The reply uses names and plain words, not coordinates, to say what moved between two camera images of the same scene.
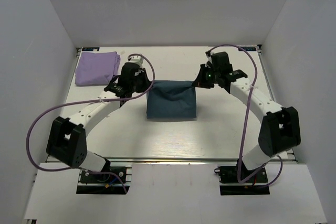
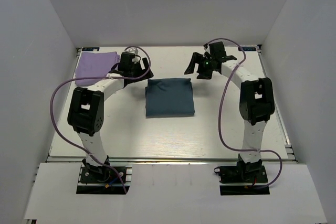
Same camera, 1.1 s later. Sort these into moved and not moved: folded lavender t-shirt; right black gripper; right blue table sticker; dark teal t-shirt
Moved: right black gripper
Not moved: right blue table sticker; folded lavender t-shirt; dark teal t-shirt
